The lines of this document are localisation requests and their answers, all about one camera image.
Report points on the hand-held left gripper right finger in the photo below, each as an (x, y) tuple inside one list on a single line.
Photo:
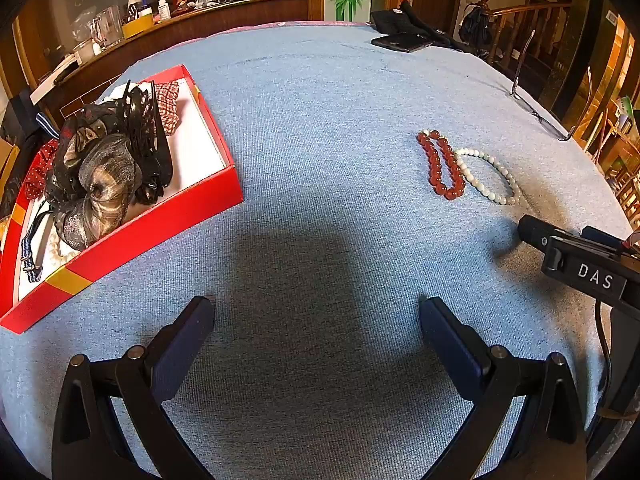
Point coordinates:
[(450, 342)]

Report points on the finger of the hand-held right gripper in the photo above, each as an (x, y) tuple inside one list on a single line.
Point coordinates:
[(600, 237), (532, 230)]

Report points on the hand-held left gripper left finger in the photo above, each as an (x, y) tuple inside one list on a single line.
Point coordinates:
[(184, 342)]

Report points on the red cardboard box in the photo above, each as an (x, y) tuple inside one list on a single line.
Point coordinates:
[(200, 195)]

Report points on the black claw hair clip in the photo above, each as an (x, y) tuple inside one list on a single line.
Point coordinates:
[(150, 145)]

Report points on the red plaid scrunchie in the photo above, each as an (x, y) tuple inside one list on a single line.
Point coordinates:
[(167, 105)]

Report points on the eyeglasses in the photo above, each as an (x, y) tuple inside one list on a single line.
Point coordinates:
[(542, 120)]

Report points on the dark organza bow hair clip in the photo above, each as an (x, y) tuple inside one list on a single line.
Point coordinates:
[(95, 175)]

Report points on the wooden stair railing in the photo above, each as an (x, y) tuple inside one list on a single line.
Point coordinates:
[(525, 30)]

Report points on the red polka dot scrunchie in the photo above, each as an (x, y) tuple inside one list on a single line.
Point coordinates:
[(37, 172)]

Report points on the black smartphone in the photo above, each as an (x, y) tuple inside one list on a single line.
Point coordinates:
[(402, 42)]

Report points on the black garment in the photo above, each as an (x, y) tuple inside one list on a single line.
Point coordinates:
[(400, 19)]

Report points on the wooden counter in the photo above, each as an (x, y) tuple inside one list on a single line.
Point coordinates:
[(200, 30)]

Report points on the yellow round container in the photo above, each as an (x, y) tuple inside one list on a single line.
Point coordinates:
[(137, 25)]

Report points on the clear glass pitcher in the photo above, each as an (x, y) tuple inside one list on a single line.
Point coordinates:
[(106, 27)]

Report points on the small white pump bottle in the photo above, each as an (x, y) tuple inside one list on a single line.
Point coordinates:
[(162, 6)]

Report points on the white spray bottle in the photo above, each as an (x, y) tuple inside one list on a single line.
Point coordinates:
[(132, 0)]

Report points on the dark jacket on post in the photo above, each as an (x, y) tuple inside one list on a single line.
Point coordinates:
[(472, 27)]

